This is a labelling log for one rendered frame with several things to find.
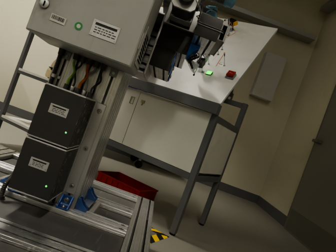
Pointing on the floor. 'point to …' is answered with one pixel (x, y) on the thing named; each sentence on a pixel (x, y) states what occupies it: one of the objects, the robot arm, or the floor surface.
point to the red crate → (127, 184)
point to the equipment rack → (21, 123)
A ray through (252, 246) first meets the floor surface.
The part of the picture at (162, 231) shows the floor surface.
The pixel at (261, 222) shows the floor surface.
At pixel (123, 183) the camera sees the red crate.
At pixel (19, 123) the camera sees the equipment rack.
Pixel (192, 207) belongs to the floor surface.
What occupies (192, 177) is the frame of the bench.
